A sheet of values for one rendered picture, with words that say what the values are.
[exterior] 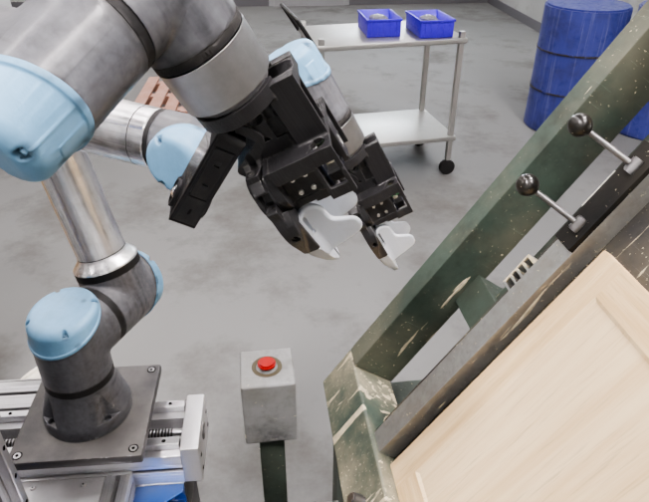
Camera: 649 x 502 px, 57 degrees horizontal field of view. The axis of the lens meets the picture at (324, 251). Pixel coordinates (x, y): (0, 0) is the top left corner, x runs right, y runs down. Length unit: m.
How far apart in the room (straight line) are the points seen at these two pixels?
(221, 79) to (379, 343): 1.00
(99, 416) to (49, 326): 0.19
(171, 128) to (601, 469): 0.70
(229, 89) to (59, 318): 0.68
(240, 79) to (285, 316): 2.60
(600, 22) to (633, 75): 3.99
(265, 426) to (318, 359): 1.37
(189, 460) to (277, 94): 0.83
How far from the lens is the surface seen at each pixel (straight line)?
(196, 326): 3.00
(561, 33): 5.28
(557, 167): 1.26
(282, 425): 1.42
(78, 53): 0.38
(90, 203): 1.07
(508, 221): 1.27
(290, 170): 0.49
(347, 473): 1.30
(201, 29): 0.43
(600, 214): 1.04
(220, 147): 0.49
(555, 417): 0.99
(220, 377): 2.71
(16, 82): 0.37
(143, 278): 1.14
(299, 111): 0.47
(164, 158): 0.70
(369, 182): 0.83
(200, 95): 0.44
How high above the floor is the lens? 1.86
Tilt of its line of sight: 32 degrees down
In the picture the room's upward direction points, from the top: straight up
